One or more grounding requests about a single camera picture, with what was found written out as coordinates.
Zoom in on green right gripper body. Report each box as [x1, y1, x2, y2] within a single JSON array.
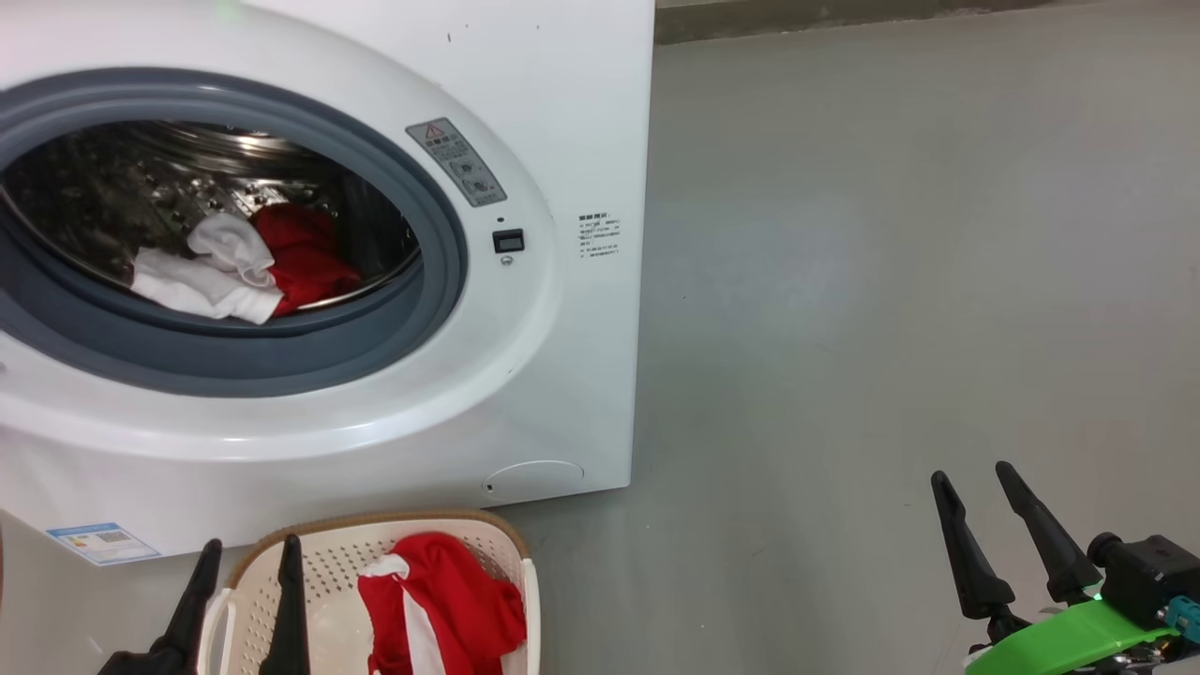
[[964, 598, 1182, 675]]

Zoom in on round white filter cover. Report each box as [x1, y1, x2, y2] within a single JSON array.
[[485, 459, 585, 500]]

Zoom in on teal right camera connector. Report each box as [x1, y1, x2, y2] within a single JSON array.
[[1165, 595, 1200, 643]]

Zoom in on white front-load washing machine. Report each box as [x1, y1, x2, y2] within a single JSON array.
[[0, 0, 657, 563]]

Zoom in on stainless steel washer drum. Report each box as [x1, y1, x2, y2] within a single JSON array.
[[0, 120, 423, 315]]

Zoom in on grey warning sticker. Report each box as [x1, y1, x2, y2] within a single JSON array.
[[405, 117, 508, 208]]

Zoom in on blue energy label sticker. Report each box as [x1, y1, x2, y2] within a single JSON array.
[[47, 522, 160, 566]]

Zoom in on grey rubber door gasket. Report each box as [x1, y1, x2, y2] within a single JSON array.
[[0, 67, 470, 399]]

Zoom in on red white striped garment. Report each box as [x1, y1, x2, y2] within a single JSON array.
[[356, 532, 528, 675]]

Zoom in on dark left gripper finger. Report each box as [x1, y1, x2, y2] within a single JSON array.
[[258, 534, 312, 675], [131, 538, 224, 675]]

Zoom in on cream perforated laundry basket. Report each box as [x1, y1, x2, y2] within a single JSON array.
[[197, 509, 542, 675]]

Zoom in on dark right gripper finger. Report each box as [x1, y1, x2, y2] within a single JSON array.
[[996, 460, 1105, 606], [930, 471, 1032, 648]]

